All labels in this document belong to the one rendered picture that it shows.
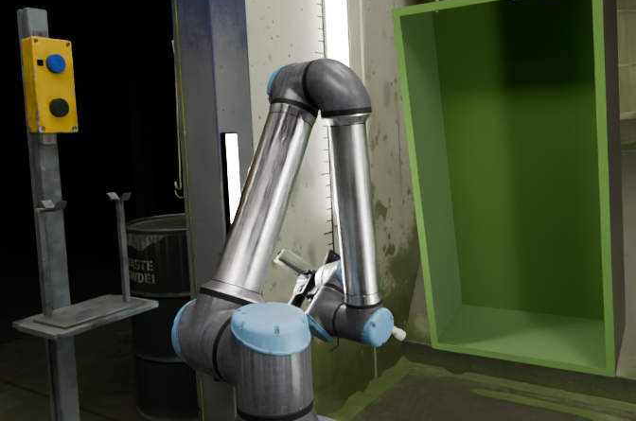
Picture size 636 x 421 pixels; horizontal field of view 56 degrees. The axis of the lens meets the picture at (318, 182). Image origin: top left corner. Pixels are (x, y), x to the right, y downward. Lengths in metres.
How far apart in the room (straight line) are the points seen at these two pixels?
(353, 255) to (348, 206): 0.11
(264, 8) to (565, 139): 1.16
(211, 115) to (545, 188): 1.20
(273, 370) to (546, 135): 1.42
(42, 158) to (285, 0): 1.08
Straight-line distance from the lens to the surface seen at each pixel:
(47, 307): 1.77
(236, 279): 1.28
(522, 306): 2.49
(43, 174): 1.84
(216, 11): 2.05
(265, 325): 1.12
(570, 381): 3.00
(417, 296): 3.28
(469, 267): 2.47
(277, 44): 2.28
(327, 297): 1.50
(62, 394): 1.97
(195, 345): 1.28
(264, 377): 1.14
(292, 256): 1.83
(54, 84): 1.81
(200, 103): 2.04
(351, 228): 1.34
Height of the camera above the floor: 1.24
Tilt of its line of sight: 4 degrees down
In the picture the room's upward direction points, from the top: 3 degrees counter-clockwise
